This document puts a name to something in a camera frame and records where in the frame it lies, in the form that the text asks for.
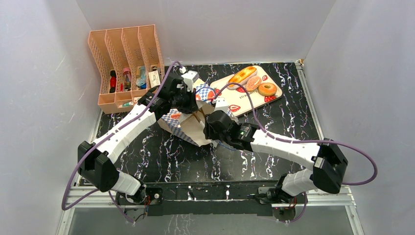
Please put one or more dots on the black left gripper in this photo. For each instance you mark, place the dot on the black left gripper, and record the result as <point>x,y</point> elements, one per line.
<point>193,106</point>

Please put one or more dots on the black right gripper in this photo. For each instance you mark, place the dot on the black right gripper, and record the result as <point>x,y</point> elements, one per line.
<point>210,130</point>

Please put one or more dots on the metal tongs white handles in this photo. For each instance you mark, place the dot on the metal tongs white handles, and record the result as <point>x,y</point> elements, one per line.
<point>200,116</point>

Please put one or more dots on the checkered brown paper bag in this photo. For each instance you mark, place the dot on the checkered brown paper bag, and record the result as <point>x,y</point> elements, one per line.
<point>186,126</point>

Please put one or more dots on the long glazed fake bread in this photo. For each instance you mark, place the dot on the long glazed fake bread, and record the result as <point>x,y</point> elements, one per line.
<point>244,75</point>

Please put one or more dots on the pink frosted fake donut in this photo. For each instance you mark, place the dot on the pink frosted fake donut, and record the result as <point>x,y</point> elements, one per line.
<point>253,83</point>

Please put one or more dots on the brown fake donut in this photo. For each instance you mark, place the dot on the brown fake donut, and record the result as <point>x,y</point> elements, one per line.
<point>267,89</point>

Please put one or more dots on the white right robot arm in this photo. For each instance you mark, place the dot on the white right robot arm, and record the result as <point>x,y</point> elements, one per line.
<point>324,163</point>

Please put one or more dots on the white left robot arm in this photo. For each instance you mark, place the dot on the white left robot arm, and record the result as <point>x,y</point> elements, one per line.
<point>98,158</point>

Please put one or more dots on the white card in rack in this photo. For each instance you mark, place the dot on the white card in rack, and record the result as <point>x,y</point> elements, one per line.
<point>154,78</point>

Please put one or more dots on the strawberry print tray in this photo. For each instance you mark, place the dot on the strawberry print tray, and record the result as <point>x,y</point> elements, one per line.
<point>238,98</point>

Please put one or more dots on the blue item in rack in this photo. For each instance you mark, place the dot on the blue item in rack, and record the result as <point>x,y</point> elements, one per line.
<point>141,78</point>

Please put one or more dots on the small tube in rack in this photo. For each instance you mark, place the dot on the small tube in rack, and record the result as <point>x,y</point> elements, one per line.
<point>127,104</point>

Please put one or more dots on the pink capped bottle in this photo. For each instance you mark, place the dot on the pink capped bottle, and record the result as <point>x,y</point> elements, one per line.
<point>127,79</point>

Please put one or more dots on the pink file organizer rack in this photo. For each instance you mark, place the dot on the pink file organizer rack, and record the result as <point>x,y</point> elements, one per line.
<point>117,48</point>

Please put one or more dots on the black red bottle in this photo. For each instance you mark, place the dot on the black red bottle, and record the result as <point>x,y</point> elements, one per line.
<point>113,81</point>

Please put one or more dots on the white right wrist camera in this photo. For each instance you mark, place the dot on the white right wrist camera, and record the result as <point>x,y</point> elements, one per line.
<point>220,104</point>

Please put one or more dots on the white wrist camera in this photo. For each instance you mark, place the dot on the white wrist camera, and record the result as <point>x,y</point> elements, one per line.
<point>189,77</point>
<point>220,104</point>

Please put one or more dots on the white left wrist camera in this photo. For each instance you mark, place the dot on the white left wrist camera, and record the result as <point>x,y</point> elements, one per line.
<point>189,77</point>

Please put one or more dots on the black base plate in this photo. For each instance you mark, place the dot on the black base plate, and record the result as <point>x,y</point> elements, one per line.
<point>223,197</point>

